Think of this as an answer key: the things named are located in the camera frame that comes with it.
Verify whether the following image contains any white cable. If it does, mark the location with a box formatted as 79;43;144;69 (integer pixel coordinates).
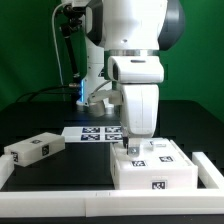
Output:
51;2;73;101

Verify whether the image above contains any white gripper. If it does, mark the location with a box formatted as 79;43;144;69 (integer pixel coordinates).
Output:
120;84;159;157

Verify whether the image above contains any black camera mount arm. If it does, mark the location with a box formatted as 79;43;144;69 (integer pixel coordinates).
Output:
60;4;82;82

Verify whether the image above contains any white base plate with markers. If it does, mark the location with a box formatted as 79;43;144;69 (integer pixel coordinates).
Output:
62;126;122;143

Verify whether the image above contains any white cabinet door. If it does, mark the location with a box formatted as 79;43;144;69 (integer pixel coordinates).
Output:
145;139;192;168
110;142;151;169

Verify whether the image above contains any white cabinet box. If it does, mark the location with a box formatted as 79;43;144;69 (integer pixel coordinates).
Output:
109;139;199;191

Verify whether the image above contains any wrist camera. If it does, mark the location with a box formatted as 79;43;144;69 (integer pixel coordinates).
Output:
87;90;121;117

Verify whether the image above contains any white cabinet top block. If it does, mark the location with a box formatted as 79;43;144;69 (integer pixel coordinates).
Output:
4;132;65;167

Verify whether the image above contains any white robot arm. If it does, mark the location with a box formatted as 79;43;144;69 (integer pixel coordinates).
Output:
62;0;185;157

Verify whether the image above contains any white U-shaped boundary frame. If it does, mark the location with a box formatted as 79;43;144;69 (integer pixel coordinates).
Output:
0;152;224;218

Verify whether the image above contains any black cable on table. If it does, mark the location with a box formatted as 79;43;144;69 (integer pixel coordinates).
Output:
15;84;83;103

